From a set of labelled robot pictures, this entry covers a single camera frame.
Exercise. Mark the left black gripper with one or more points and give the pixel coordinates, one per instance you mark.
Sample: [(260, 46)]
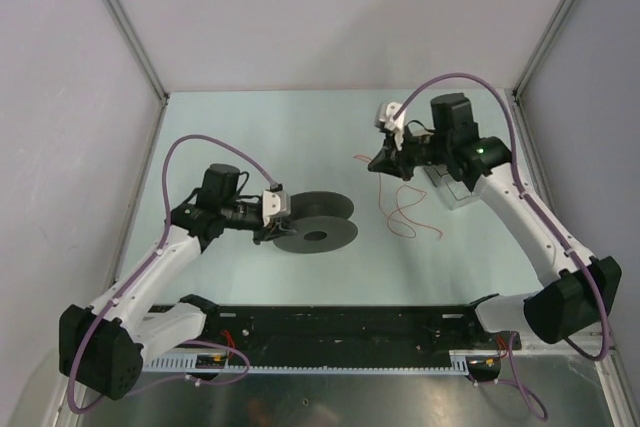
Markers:
[(276, 227)]

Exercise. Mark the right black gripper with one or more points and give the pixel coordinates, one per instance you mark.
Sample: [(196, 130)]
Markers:
[(391, 161)]

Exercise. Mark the black cable spool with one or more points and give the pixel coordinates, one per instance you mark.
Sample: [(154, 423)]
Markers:
[(319, 222)]

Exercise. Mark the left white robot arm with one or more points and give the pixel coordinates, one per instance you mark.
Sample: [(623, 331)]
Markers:
[(106, 345)]

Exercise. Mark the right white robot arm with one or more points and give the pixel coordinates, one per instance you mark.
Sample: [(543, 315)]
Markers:
[(577, 287)]

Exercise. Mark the clear plastic bin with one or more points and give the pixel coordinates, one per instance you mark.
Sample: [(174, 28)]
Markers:
[(452, 193)]

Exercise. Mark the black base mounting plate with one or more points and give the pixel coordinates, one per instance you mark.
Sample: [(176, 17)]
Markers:
[(352, 337)]

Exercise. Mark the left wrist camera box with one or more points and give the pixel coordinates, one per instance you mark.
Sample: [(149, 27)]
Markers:
[(276, 204)]

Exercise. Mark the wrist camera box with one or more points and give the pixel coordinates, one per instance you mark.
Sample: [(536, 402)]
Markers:
[(390, 119), (276, 204)]

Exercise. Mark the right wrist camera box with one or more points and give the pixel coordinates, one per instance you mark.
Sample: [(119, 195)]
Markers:
[(390, 119)]

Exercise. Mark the left aluminium frame post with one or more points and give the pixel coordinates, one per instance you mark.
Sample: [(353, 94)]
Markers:
[(123, 23)]

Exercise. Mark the aluminium frame post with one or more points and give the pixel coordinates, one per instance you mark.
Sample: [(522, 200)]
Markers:
[(123, 23), (550, 34)]

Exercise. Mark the right aluminium frame post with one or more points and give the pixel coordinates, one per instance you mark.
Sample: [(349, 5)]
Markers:
[(550, 34)]

